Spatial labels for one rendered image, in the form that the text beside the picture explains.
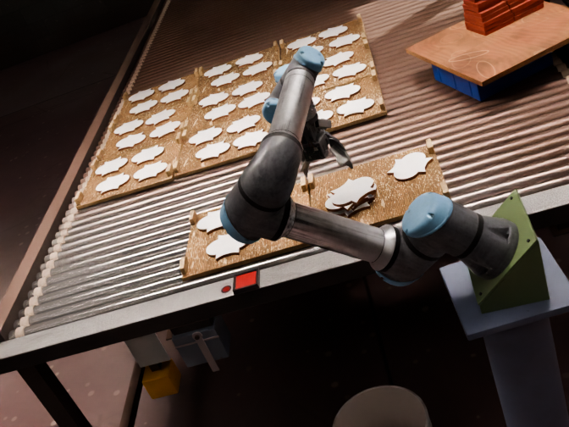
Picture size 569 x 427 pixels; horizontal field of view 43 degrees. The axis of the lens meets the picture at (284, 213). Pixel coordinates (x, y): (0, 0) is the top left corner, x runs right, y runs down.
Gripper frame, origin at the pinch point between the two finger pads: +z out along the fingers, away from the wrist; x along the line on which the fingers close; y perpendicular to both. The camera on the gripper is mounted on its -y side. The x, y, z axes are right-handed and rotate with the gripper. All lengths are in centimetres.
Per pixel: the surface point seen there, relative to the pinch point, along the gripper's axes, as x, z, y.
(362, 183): 7.5, 7.3, -2.3
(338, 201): 1.6, 7.1, 5.7
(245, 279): -21.9, 11.6, 31.9
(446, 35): 24, 2, -88
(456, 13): 19, 14, -140
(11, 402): -203, 99, 0
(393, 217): 17.8, 12.2, 10.1
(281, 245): -14.7, 11.1, 18.5
